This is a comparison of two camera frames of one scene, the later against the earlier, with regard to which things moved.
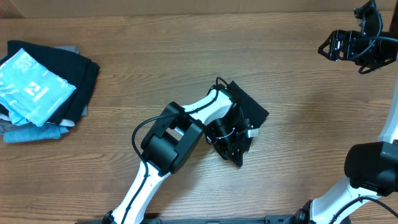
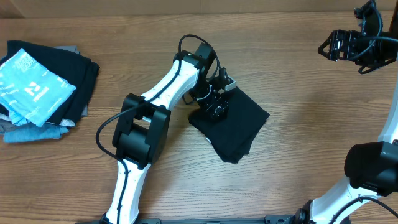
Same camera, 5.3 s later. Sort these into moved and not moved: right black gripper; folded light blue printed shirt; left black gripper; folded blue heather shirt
Moved: left black gripper
Not moved: folded blue heather shirt; folded light blue printed shirt; right black gripper
